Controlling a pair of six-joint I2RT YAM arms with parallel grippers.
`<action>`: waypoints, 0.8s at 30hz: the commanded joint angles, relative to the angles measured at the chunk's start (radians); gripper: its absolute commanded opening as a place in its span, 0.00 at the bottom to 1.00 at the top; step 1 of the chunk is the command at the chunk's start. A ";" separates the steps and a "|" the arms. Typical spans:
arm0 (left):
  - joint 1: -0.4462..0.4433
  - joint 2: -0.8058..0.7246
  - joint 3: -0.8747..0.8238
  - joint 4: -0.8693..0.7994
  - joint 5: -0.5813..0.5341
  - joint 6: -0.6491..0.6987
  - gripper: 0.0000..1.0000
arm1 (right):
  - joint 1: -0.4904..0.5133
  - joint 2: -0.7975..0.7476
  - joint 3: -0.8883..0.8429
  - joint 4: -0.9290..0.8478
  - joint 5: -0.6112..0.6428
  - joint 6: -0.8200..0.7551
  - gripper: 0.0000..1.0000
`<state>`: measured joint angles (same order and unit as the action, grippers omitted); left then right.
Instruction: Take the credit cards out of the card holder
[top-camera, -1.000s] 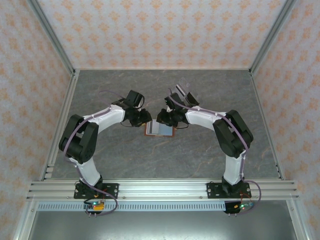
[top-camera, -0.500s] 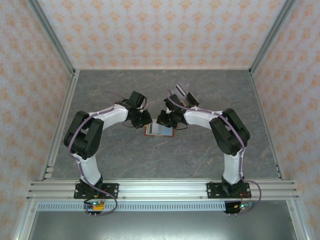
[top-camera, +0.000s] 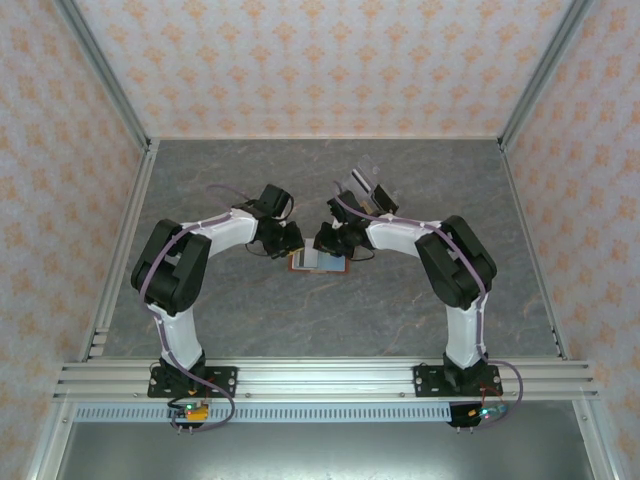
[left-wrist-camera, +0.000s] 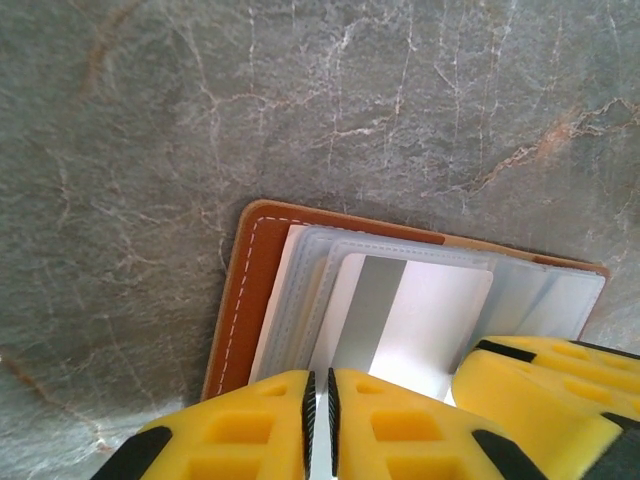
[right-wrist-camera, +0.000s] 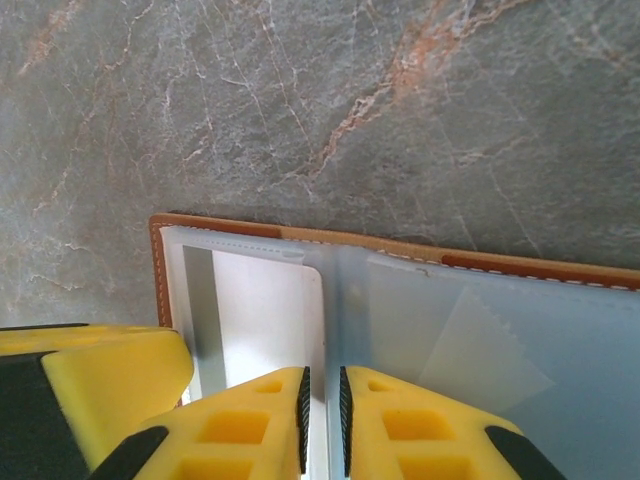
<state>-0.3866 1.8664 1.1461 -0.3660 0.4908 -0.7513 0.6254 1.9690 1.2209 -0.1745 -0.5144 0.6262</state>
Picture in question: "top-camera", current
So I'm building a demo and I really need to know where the clear plastic packet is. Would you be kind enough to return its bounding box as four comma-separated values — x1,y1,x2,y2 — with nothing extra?
334,154,401,216

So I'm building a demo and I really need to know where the grey metal sheet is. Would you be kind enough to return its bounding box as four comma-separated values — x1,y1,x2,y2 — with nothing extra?
54,422,601,480

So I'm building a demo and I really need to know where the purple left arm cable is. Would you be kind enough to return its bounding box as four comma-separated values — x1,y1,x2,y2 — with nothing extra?
142,183,236,435

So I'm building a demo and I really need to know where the aluminium frame leg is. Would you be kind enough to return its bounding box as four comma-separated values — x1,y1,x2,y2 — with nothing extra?
572,399,624,480
27,399,76,480

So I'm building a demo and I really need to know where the brown leather card holder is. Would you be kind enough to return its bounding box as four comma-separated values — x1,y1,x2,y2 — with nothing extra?
289,238,350,275

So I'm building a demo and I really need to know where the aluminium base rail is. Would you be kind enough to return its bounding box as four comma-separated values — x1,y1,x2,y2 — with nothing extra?
52,357,599,401

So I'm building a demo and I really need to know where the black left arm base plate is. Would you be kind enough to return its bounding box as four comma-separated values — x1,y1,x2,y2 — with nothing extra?
147,366,239,400

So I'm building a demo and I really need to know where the white card with black stripe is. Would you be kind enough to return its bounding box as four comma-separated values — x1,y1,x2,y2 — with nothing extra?
349,169,374,194

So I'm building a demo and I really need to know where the aluminium corner post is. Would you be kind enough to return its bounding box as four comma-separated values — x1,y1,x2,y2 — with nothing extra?
499,0,596,151
52,0,154,151

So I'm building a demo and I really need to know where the grey slotted cable duct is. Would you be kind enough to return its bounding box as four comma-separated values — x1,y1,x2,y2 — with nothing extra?
74,402,565,424

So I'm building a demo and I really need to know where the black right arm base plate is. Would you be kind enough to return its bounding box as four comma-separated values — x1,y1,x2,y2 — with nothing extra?
413,364,502,400

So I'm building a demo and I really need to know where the aluminium side rail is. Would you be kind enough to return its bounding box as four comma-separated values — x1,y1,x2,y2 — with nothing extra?
79,139,161,364
498,139,571,361

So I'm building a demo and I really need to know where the black card with white print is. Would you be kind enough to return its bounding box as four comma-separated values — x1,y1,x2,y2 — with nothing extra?
373,183,400,214

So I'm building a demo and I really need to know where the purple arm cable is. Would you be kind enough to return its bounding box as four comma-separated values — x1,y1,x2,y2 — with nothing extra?
333,180,525,431
142,183,236,435

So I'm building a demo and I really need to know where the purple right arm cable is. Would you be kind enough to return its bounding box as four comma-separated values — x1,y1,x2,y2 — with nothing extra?
333,180,525,431

